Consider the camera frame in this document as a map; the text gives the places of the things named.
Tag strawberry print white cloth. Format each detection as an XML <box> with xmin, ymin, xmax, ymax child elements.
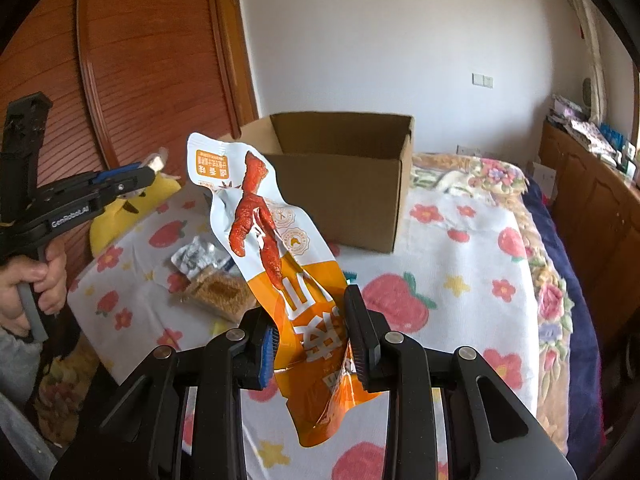
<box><xmin>67</xmin><ymin>190</ymin><xmax>541</xmax><ymax>480</ymax></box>

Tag yellow plush toy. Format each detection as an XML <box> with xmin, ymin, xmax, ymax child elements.
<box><xmin>90</xmin><ymin>170</ymin><xmax>182</xmax><ymax>256</ymax></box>

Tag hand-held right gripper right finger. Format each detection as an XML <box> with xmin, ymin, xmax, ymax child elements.
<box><xmin>344</xmin><ymin>285</ymin><xmax>576</xmax><ymax>480</ymax></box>

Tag person's left hand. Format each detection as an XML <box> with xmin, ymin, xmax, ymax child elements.
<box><xmin>0</xmin><ymin>247</ymin><xmax>68</xmax><ymax>336</ymax></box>

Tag small white candy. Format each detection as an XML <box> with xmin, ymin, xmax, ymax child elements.
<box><xmin>142</xmin><ymin>147</ymin><xmax>168</xmax><ymax>172</ymax></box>

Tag items on cabinet top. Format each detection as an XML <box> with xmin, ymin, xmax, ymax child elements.
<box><xmin>570</xmin><ymin>117</ymin><xmax>616</xmax><ymax>156</ymax></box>

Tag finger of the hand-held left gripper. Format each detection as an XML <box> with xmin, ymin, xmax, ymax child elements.
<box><xmin>97</xmin><ymin>167</ymin><xmax>157</xmax><ymax>206</ymax></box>
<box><xmin>90</xmin><ymin>162</ymin><xmax>147</xmax><ymax>187</ymax></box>

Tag plain wooden door panel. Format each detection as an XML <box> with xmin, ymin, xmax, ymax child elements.
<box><xmin>215</xmin><ymin>0</ymin><xmax>260</xmax><ymax>126</ymax></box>

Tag pink printed box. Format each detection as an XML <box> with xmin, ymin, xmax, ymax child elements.
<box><xmin>550</xmin><ymin>95</ymin><xmax>581</xmax><ymax>121</ymax></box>

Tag brown cardboard box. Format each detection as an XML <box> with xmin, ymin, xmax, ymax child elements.
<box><xmin>217</xmin><ymin>112</ymin><xmax>416</xmax><ymax>255</ymax></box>

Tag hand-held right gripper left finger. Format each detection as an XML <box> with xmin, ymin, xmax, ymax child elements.
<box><xmin>50</xmin><ymin>310</ymin><xmax>276</xmax><ymax>480</ymax></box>

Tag brown bar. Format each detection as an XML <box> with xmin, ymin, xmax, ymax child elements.
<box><xmin>169</xmin><ymin>265</ymin><xmax>258</xmax><ymax>322</ymax></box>

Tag small printed silver snack packet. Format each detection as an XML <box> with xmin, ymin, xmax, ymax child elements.
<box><xmin>170</xmin><ymin>239</ymin><xmax>233</xmax><ymax>281</ymax></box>

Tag framed louvred wardrobe door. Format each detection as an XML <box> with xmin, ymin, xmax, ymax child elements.
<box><xmin>77</xmin><ymin>0</ymin><xmax>241</xmax><ymax>181</ymax></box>

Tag patterned beige curtain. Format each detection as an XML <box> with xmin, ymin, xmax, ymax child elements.
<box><xmin>567</xmin><ymin>0</ymin><xmax>608</xmax><ymax>126</ymax></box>

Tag person's left forearm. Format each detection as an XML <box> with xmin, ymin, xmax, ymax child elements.
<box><xmin>0</xmin><ymin>325</ymin><xmax>46</xmax><ymax>411</ymax></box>

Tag navy blue blanket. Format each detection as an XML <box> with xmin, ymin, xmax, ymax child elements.
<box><xmin>522</xmin><ymin>175</ymin><xmax>608</xmax><ymax>466</ymax></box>

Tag floral blanket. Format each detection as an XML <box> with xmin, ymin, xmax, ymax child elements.
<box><xmin>37</xmin><ymin>152</ymin><xmax>576</xmax><ymax>456</ymax></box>

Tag white paper bag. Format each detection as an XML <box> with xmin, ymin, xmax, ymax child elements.
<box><xmin>527</xmin><ymin>160</ymin><xmax>558</xmax><ymax>196</ymax></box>

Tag orange chicken feet snack packet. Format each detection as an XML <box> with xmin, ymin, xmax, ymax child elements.
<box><xmin>186</xmin><ymin>132</ymin><xmax>386</xmax><ymax>448</ymax></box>

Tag long wooden cabinet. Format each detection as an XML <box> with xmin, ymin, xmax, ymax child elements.
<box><xmin>537</xmin><ymin>120</ymin><xmax>640</xmax><ymax>376</ymax></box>

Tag wide louvred wardrobe door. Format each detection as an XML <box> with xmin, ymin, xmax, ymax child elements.
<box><xmin>0</xmin><ymin>0</ymin><xmax>108</xmax><ymax>241</ymax></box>

